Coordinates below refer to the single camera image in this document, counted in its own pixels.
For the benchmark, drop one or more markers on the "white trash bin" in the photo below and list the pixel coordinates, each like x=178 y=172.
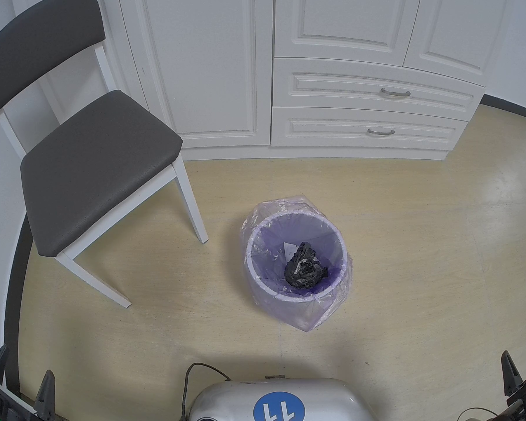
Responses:
x=267 y=294

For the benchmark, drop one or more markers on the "purple plastic bag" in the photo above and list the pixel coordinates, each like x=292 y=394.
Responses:
x=309 y=312

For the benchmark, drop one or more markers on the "white chair dark grey seat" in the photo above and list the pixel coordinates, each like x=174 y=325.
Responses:
x=96 y=156

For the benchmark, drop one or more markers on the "white wardrobe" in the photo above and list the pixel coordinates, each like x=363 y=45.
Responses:
x=210 y=59

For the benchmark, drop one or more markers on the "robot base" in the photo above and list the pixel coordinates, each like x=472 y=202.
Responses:
x=280 y=399

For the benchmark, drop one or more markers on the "crumpled black plastic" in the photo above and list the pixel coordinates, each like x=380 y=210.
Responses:
x=302 y=268

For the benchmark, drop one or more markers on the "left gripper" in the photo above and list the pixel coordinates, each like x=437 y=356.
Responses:
x=2 y=404

